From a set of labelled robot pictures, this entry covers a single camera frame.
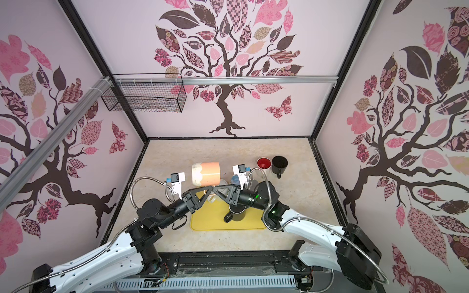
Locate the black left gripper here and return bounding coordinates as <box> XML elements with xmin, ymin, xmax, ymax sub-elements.
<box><xmin>158</xmin><ymin>186</ymin><xmax>213</xmax><ymax>230</ymax></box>

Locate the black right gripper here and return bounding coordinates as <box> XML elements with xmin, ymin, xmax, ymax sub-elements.
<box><xmin>215</xmin><ymin>184</ymin><xmax>269</xmax><ymax>213</ymax></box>

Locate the cream and peach mug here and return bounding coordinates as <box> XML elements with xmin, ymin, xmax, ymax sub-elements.
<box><xmin>192</xmin><ymin>162</ymin><xmax>221</xmax><ymax>187</ymax></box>

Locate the small white mug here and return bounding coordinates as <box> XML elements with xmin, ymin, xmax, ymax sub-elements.
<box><xmin>256</xmin><ymin>157</ymin><xmax>272</xmax><ymax>174</ymax></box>

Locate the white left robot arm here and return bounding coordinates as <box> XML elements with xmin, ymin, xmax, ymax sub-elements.
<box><xmin>26</xmin><ymin>186</ymin><xmax>214</xmax><ymax>293</ymax></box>

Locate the light blue butterfly mug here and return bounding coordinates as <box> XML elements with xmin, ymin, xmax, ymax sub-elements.
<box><xmin>230</xmin><ymin>175</ymin><xmax>243</xmax><ymax>187</ymax></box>

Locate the white ribbed mug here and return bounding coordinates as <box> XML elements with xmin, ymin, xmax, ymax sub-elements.
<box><xmin>207</xmin><ymin>179</ymin><xmax>228</xmax><ymax>203</ymax></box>

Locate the black mug white rim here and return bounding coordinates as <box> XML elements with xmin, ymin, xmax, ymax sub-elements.
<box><xmin>224</xmin><ymin>205</ymin><xmax>246</xmax><ymax>223</ymax></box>

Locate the yellow plastic tray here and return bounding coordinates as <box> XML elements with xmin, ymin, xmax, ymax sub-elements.
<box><xmin>190</xmin><ymin>193</ymin><xmax>267</xmax><ymax>231</ymax></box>

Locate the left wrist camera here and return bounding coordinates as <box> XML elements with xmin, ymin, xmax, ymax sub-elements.
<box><xmin>164</xmin><ymin>172</ymin><xmax>186</xmax><ymax>203</ymax></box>

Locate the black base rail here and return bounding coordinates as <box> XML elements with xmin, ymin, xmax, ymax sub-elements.
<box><xmin>152</xmin><ymin>250</ymin><xmax>311</xmax><ymax>277</ymax></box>

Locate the white slotted cable duct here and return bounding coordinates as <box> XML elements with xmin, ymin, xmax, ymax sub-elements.
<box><xmin>95</xmin><ymin>275</ymin><xmax>296</xmax><ymax>293</ymax></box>

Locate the black wire basket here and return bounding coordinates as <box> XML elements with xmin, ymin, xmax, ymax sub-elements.
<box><xmin>101</xmin><ymin>73</ymin><xmax>187</xmax><ymax>113</ymax></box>

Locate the silver rail back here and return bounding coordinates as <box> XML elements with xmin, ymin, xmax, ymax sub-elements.
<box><xmin>114</xmin><ymin>75</ymin><xmax>338</xmax><ymax>85</ymax></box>

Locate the silver rail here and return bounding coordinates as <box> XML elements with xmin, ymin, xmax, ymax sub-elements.
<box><xmin>114</xmin><ymin>75</ymin><xmax>338</xmax><ymax>85</ymax></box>
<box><xmin>1</xmin><ymin>77</ymin><xmax>112</xmax><ymax>211</ymax></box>

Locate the silver rail left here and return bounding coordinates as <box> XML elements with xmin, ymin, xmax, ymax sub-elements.
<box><xmin>1</xmin><ymin>77</ymin><xmax>112</xmax><ymax>211</ymax></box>

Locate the black corner frame post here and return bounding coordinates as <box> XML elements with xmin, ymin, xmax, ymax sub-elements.
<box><xmin>58</xmin><ymin>0</ymin><xmax>150</xmax><ymax>144</ymax></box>

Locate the black right corner post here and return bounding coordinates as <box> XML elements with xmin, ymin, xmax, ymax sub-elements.
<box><xmin>310</xmin><ymin>0</ymin><xmax>383</xmax><ymax>141</ymax></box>

